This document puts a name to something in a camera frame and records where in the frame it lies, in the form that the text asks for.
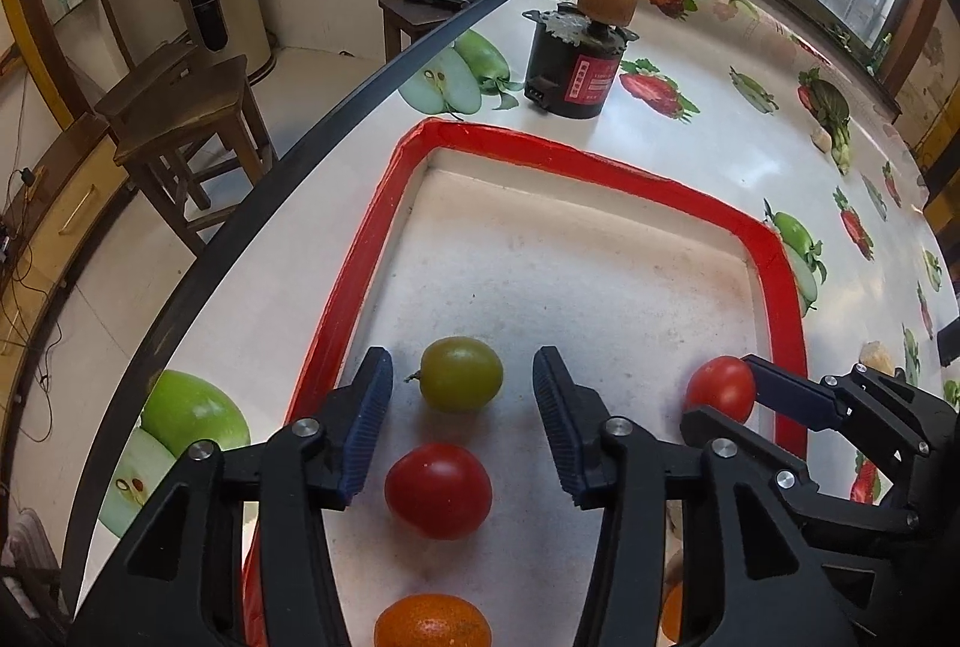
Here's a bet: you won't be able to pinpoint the yellow wooden cabinet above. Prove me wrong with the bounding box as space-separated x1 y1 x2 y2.
896 0 960 228

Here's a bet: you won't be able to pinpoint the green tomato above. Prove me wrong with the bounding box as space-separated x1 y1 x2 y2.
405 336 505 413

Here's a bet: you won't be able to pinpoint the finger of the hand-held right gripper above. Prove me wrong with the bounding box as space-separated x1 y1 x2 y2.
681 407 920 537
741 354 955 507

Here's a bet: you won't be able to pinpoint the beige foam block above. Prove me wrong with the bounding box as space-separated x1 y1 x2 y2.
859 341 897 378

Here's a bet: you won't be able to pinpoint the small wooden side table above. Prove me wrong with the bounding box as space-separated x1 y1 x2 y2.
377 0 496 64

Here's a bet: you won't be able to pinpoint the wooden stool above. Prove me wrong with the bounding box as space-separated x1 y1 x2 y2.
94 43 275 254

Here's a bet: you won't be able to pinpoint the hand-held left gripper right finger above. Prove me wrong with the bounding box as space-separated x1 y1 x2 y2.
532 345 860 647

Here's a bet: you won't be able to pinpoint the fruit printed tablecloth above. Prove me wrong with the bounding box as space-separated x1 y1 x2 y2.
60 0 960 647

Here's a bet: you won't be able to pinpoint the black motor with red label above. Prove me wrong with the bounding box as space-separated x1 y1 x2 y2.
523 6 640 122

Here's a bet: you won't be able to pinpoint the red rimmed white tray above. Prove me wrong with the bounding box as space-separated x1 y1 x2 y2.
240 117 811 647

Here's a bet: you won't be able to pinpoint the black floor cables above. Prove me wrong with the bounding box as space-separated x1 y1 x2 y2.
0 163 68 408

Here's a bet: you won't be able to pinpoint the beige cylindrical roller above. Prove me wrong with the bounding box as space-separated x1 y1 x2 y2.
579 0 641 29

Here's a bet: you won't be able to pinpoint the red tomato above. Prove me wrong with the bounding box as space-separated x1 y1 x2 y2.
684 355 757 425
384 442 494 541

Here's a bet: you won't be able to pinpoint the green bok choy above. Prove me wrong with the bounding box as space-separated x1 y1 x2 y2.
796 68 856 177

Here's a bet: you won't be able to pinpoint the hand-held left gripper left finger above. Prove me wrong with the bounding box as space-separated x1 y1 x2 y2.
71 345 395 647

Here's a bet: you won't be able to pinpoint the orange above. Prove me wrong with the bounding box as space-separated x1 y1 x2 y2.
373 593 494 647
660 579 685 646

